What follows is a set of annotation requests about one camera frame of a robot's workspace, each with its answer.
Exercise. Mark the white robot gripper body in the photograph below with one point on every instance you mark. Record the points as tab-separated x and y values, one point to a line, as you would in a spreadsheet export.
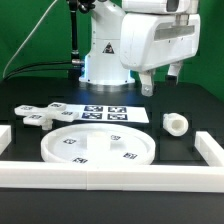
151	41

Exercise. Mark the white round table top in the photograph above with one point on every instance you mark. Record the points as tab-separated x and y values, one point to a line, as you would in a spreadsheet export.
98	144

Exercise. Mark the white marker sheet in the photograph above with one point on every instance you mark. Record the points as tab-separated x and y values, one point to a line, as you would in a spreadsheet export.
110	113

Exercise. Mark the white left fence bar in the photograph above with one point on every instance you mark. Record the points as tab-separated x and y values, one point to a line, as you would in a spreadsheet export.
5	137

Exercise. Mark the white cross table base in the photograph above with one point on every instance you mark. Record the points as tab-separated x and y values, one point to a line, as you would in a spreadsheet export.
44	117

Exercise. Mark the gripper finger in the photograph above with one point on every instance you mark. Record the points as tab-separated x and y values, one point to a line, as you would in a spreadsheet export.
147	82
174	71

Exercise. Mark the white front fence bar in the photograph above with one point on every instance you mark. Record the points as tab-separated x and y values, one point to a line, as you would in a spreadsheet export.
131	178

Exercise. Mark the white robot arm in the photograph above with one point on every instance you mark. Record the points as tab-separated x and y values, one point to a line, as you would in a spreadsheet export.
103	70

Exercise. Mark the black camera stand pole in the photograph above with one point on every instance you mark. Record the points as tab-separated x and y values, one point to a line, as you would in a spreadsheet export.
76	72

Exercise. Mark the white fence bar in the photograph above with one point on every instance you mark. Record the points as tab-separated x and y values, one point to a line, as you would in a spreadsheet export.
5	137
131	178
209	149

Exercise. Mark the white right fence bar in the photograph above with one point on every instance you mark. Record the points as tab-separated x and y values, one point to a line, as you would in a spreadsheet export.
209	149

